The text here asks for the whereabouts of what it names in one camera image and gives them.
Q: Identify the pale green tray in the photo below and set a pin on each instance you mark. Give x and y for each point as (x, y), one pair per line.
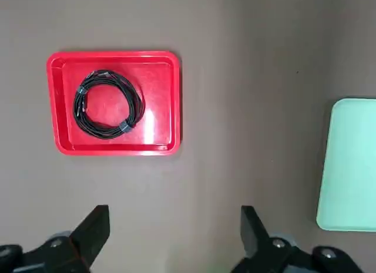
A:
(349, 167)

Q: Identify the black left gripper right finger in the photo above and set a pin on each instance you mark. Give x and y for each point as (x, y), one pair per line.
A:
(255, 243)

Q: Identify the red plastic tray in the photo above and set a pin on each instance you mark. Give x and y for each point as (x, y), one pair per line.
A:
(158, 79)

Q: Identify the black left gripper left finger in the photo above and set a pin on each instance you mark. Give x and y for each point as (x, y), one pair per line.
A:
(88, 240)

